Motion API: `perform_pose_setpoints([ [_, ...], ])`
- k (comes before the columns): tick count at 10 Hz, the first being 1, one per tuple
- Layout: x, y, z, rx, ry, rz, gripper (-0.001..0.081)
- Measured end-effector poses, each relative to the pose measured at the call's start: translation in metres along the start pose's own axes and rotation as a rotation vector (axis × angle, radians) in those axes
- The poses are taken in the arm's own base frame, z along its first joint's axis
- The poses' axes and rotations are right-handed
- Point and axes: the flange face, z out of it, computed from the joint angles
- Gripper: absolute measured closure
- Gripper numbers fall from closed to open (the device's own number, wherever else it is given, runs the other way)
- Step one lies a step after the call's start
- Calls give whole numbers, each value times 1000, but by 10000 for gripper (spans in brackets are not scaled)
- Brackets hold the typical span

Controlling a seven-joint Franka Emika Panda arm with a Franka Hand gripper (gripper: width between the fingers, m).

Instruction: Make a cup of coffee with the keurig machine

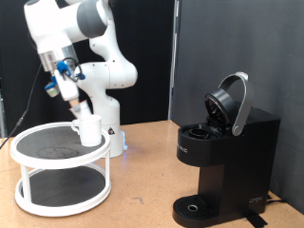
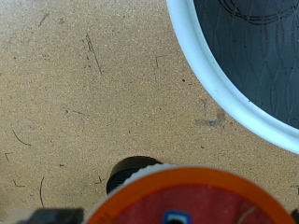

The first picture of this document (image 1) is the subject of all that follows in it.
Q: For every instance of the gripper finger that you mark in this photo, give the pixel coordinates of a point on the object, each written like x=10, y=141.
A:
x=75, y=104

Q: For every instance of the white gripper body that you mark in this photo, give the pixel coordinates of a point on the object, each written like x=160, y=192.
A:
x=67, y=85

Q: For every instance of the black Keurig coffee machine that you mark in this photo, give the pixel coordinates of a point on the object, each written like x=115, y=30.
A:
x=240, y=164

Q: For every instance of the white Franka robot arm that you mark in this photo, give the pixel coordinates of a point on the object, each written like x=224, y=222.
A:
x=107, y=76

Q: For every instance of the white ceramic mug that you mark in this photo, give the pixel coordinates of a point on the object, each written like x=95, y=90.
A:
x=90, y=133

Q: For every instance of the black curtain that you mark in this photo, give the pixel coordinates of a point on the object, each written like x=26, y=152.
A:
x=148, y=95

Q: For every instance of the white two-tier turntable stand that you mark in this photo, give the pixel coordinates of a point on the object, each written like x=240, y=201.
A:
x=63, y=186

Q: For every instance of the vertical metal pole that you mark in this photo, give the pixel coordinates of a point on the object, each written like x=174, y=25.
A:
x=173, y=47

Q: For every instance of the black tape strip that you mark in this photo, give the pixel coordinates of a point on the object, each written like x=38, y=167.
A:
x=256, y=221

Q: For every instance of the blue-mounted wrist camera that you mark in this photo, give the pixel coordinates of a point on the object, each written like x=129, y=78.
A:
x=51, y=88

